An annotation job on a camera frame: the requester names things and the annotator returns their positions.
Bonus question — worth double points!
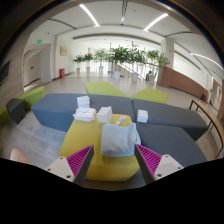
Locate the ceiling lights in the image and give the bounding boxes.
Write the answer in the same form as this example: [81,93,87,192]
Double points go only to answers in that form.
[78,3,224,73]

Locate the wooden bench with black frame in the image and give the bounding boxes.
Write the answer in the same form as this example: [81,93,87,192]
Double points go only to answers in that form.
[188,99,224,158]

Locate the dark grey ottoman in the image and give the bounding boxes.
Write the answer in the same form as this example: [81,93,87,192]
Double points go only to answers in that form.
[5,98,27,125]

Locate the large white box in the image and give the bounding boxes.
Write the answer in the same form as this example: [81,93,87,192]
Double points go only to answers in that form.
[96,106,114,125]

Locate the plastic tissue pack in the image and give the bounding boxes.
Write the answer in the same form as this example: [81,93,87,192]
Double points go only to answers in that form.
[72,107,98,123]

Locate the row of potted plants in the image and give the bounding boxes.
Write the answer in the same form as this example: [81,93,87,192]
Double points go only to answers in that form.
[72,42,170,84]

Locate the green bench seat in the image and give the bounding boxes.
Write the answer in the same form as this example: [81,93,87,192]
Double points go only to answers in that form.
[0,85,45,124]

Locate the grey sofa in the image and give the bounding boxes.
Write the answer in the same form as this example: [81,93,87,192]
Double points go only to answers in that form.
[131,98,209,141]
[134,122,208,168]

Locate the yellow wall picture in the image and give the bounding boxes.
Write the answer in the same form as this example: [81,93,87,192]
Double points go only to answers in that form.
[59,46,69,57]

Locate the light blue towel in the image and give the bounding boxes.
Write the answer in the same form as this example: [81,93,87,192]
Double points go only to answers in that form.
[100,122,142,158]

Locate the dark wall screen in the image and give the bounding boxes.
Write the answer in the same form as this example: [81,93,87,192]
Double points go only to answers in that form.
[0,60,10,86]

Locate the green sofa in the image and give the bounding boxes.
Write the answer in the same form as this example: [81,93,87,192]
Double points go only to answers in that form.
[129,87,169,104]
[84,81,129,98]

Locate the stack of white cloths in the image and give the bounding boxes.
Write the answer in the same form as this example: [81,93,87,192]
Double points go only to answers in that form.
[76,95,91,109]

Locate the person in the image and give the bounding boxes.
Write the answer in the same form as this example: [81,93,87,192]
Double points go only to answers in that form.
[144,70,153,83]

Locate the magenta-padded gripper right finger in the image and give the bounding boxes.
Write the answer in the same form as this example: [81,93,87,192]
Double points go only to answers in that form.
[134,143,184,185]

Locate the small white box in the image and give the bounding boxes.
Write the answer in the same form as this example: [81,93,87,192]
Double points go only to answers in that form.
[136,109,149,124]

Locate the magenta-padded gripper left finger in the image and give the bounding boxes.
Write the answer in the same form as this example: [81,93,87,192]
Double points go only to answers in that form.
[45,144,95,187]

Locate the wooden counter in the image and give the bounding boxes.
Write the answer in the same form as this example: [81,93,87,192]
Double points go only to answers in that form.
[161,65,209,100]

